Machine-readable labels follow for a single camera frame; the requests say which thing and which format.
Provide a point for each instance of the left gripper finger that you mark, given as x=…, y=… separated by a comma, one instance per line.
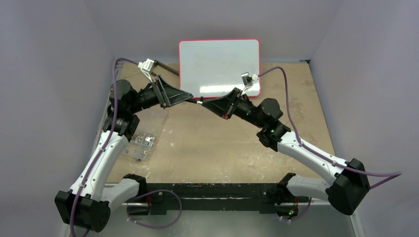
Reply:
x=170, y=91
x=174, y=99

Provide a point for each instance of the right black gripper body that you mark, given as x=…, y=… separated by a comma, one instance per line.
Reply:
x=232, y=104

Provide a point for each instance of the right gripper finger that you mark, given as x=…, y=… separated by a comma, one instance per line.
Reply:
x=221, y=110
x=225, y=100

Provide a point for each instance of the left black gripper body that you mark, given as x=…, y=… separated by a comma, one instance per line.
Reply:
x=153, y=96

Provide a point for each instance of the pink framed whiteboard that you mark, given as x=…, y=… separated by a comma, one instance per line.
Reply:
x=211, y=68

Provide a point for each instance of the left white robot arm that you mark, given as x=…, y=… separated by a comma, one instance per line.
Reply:
x=87, y=204

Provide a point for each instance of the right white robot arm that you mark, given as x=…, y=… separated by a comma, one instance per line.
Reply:
x=342, y=183

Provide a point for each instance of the clear plastic parts box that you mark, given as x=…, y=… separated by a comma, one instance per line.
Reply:
x=146, y=135

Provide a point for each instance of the black metal clamp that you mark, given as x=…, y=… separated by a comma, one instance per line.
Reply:
x=166, y=67

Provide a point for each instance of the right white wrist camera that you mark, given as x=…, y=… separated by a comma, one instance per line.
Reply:
x=249, y=81

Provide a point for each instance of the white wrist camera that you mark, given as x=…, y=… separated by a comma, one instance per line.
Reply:
x=146, y=68
x=249, y=81

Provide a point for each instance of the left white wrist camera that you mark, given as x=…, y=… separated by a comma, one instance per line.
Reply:
x=146, y=68

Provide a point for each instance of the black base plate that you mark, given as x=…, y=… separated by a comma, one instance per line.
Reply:
x=265, y=198

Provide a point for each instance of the aluminium rail frame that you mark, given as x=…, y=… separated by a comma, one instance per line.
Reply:
x=86, y=99

